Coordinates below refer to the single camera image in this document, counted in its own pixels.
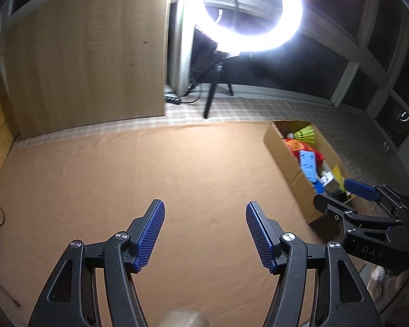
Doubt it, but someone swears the yellow shuttlecock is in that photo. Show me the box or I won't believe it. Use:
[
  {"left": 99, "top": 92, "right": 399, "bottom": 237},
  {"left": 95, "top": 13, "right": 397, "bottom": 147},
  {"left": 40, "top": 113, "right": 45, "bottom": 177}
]
[{"left": 286, "top": 126, "right": 317, "bottom": 145}]

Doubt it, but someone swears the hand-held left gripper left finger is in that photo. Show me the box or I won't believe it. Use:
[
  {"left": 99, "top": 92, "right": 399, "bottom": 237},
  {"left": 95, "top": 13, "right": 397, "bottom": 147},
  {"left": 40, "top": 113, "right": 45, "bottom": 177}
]
[{"left": 28, "top": 198, "right": 166, "bottom": 327}]

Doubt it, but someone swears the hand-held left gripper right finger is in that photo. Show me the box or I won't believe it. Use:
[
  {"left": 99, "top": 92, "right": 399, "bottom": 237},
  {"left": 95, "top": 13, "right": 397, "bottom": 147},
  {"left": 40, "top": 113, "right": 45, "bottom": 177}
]
[{"left": 245, "top": 202, "right": 377, "bottom": 327}]

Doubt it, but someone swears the checkered cloth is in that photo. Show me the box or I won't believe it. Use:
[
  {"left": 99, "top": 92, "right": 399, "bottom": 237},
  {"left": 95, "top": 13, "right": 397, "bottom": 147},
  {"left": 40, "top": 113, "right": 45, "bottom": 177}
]
[{"left": 12, "top": 95, "right": 409, "bottom": 184}]

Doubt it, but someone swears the red cloth bag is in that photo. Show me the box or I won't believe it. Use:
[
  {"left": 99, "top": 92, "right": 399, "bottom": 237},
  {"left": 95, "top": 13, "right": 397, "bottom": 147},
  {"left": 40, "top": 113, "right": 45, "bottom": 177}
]
[{"left": 282, "top": 138, "right": 326, "bottom": 167}]

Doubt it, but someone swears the ring light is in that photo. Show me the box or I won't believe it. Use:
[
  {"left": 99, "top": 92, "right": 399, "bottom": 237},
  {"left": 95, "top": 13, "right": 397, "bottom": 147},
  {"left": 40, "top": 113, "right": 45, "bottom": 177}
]
[{"left": 167, "top": 0, "right": 304, "bottom": 55}]

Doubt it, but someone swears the light wooden board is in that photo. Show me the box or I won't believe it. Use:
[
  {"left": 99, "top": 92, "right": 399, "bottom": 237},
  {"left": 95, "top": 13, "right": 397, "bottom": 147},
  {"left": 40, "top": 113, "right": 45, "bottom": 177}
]
[{"left": 3, "top": 0, "right": 173, "bottom": 140}]

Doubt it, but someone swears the black tripod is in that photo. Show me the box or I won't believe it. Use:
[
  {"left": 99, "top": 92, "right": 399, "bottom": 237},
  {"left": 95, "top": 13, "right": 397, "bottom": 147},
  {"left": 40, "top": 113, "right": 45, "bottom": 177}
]
[{"left": 203, "top": 51, "right": 241, "bottom": 120}]

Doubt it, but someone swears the cardboard box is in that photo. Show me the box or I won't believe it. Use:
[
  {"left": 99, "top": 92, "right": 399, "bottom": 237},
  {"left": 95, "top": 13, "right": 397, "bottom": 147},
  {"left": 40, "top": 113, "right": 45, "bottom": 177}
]
[{"left": 263, "top": 120, "right": 357, "bottom": 225}]

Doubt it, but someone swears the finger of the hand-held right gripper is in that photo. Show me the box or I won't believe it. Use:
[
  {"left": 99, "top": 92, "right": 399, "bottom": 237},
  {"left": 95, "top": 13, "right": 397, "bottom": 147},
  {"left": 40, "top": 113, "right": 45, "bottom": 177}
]
[
  {"left": 314, "top": 194, "right": 406, "bottom": 270},
  {"left": 344, "top": 178, "right": 409, "bottom": 224}
]

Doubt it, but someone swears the white framed panel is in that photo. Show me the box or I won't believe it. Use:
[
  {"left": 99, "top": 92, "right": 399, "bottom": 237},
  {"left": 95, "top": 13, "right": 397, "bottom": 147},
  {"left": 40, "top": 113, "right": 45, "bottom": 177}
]
[{"left": 167, "top": 0, "right": 219, "bottom": 98}]

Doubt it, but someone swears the blue plastic holder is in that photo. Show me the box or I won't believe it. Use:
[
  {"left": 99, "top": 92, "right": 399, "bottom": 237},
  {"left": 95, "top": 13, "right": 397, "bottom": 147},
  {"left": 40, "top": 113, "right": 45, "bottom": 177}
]
[{"left": 299, "top": 150, "right": 319, "bottom": 183}]

